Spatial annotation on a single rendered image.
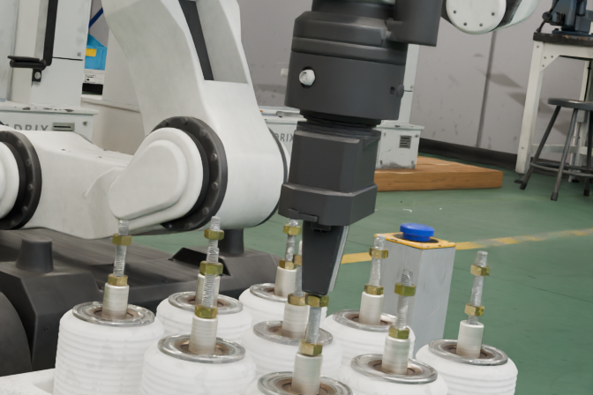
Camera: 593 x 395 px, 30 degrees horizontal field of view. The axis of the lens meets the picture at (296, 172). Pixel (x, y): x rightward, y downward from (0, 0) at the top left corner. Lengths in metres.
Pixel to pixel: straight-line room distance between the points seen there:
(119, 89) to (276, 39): 3.86
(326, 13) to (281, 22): 6.77
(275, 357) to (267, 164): 0.43
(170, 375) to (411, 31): 0.34
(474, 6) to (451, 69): 5.33
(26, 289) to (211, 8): 0.44
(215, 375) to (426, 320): 0.43
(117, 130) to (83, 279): 2.44
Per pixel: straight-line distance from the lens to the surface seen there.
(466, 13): 1.46
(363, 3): 0.81
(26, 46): 3.35
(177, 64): 1.39
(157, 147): 1.34
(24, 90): 3.34
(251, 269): 1.60
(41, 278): 1.35
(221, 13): 1.47
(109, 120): 3.84
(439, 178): 4.83
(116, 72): 3.83
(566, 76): 6.42
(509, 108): 6.57
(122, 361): 1.01
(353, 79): 0.80
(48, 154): 1.57
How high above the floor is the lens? 0.51
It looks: 6 degrees down
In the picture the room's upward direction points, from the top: 7 degrees clockwise
